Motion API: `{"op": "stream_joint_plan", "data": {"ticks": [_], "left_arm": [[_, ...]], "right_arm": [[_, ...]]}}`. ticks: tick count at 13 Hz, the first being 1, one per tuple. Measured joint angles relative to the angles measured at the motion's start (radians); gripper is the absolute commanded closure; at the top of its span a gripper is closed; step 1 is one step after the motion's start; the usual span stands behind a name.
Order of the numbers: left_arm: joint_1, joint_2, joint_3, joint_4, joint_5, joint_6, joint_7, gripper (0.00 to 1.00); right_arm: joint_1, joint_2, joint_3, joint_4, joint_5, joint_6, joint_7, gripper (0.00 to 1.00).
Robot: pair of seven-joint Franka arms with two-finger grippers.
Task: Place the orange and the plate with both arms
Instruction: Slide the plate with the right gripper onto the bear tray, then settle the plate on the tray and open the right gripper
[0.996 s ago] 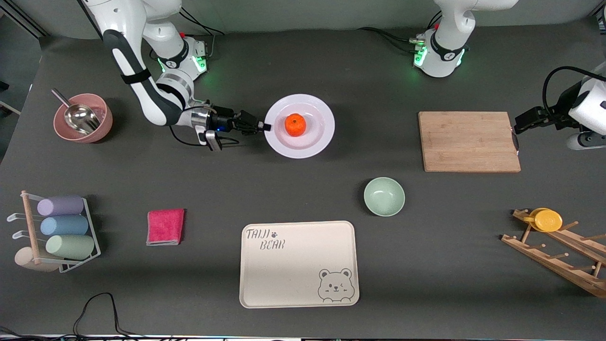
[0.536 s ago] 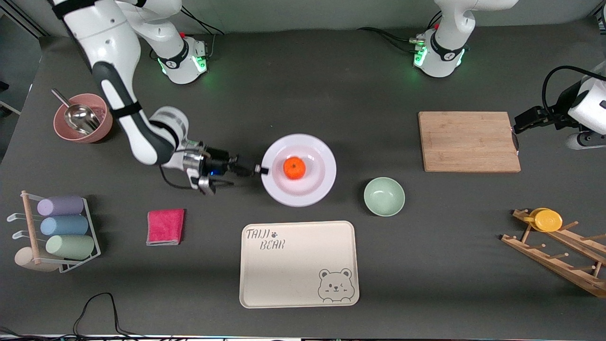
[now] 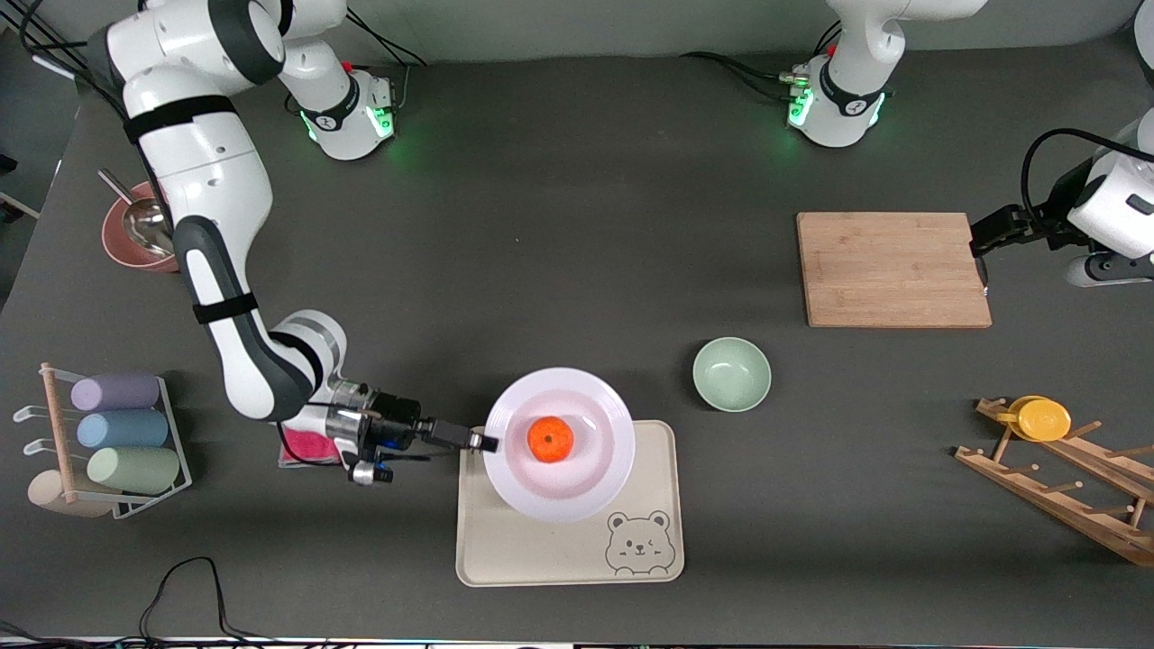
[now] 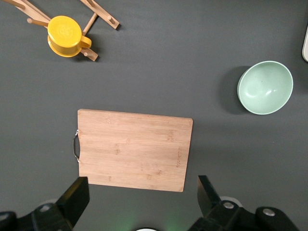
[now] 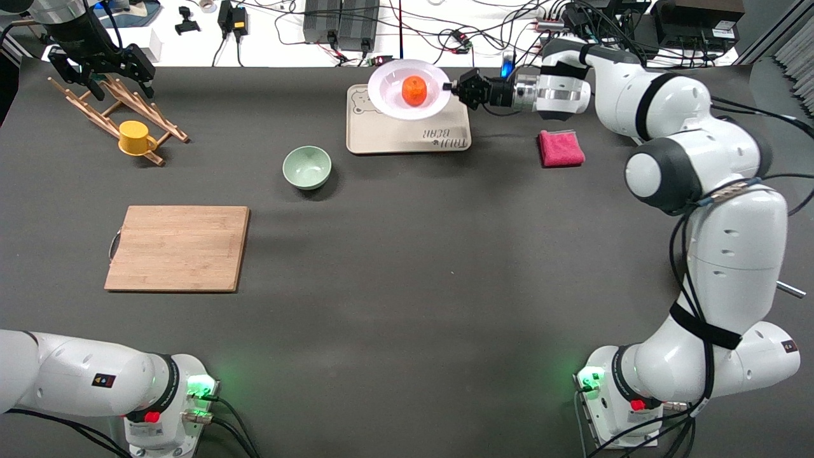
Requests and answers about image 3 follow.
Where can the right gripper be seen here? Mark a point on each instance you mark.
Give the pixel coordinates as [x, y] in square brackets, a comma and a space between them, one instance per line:
[398, 424]

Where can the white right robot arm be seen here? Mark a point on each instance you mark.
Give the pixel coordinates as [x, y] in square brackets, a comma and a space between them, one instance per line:
[216, 180]

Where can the yellow mug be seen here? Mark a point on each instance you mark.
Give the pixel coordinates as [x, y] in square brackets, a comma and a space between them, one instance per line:
[1044, 420]

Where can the beige cup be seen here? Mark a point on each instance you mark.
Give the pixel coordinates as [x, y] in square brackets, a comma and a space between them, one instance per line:
[50, 496]

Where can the beige tray with bear print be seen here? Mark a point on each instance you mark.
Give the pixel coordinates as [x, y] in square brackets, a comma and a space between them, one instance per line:
[505, 554]

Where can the green cup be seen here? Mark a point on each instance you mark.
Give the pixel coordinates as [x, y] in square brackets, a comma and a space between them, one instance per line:
[133, 470]

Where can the purple cup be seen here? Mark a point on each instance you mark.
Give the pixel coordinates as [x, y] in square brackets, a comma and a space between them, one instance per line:
[115, 391]

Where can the metal scoop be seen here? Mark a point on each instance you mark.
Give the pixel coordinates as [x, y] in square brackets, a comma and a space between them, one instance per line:
[144, 230]

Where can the light bar beside table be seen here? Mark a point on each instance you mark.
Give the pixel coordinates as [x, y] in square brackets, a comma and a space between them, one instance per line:
[18, 205]

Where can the mint green bowl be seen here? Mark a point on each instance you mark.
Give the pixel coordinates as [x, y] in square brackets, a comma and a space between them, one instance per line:
[731, 374]

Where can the orange mandarin fruit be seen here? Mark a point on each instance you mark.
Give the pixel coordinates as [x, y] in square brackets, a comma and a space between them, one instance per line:
[551, 439]

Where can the pink folded cloth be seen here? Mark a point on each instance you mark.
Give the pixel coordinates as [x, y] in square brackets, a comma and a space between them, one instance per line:
[311, 449]

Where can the wooden cutting board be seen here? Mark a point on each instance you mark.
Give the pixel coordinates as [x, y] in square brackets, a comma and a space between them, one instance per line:
[892, 270]

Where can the wooden peg mug rack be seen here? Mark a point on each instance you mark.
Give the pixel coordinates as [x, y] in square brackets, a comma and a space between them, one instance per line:
[1127, 543]

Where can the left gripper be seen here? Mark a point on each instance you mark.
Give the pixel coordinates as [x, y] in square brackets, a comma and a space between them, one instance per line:
[1034, 222]

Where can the pink bowl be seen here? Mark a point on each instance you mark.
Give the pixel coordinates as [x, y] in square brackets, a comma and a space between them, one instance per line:
[122, 252]

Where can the pale lavender round plate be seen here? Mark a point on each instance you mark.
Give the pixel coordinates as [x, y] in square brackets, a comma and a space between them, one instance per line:
[563, 496]

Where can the blue cup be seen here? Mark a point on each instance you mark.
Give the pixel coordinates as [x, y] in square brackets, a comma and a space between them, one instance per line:
[122, 429]

